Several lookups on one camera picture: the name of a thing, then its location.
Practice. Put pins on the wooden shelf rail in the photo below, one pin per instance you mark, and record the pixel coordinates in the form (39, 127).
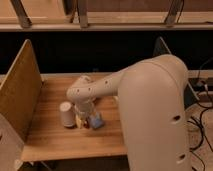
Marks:
(105, 15)

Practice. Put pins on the white paper cup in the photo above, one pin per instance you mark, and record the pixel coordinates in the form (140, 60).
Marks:
(67, 115)

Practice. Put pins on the blue sponge block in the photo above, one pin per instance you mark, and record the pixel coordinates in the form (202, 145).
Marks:
(96, 121)

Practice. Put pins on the yellow block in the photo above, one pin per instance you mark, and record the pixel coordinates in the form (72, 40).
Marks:
(79, 122)

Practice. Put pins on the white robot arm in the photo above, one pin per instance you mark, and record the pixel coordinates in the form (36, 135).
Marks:
(151, 106)

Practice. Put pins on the left wooden side panel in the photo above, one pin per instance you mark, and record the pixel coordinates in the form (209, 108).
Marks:
(19, 91)

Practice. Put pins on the dark red pepper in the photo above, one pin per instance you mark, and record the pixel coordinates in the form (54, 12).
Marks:
(86, 124)

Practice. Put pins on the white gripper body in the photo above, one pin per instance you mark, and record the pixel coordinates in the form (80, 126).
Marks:
(84, 109)

